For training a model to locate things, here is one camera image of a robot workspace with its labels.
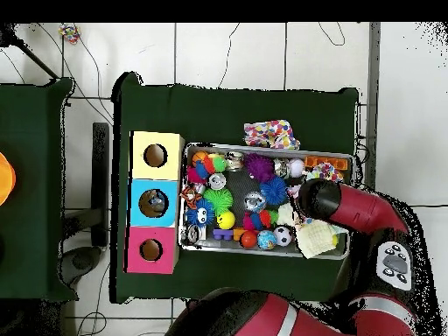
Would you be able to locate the green spiky ball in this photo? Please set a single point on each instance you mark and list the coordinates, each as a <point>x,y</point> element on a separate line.
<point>218,199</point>

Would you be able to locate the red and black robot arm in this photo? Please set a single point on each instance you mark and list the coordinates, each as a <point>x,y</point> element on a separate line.
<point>364,210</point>

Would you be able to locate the wooden box with three holes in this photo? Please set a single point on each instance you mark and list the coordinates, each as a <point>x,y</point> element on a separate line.
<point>171,164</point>

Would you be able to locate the small soccer ball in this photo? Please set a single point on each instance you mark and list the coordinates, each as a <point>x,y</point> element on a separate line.
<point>283,235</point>

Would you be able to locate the small colourful floor toy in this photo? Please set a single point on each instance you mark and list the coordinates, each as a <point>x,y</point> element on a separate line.
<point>68,32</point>

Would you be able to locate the yellow ball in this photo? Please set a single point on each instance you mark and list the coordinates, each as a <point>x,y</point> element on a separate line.
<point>225,220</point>

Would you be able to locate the white knitted cloth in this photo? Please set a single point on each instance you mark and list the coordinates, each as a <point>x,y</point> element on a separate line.
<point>315,238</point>

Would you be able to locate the orange round object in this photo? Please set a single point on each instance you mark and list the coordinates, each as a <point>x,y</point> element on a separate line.
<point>5,178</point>

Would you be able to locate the polka dot cloth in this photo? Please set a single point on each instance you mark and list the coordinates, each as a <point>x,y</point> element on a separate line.
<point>288,213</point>
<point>271,134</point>
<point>325,171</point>

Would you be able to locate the purple spiky ball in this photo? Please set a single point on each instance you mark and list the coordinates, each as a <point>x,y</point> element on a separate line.
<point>259,168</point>

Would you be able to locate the green cloth side table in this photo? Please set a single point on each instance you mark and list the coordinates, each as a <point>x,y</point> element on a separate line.
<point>35,175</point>

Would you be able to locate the rainbow spiky caterpillar toy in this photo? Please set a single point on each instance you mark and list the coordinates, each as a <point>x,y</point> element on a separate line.
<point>206,166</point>

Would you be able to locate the small globe print ball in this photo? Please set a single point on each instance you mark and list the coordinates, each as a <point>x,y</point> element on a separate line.
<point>267,240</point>

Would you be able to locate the blue spiky ball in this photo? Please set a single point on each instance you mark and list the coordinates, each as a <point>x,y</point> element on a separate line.
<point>199,213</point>
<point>274,190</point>

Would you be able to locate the small red ball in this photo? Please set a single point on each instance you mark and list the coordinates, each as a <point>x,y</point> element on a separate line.
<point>248,239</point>

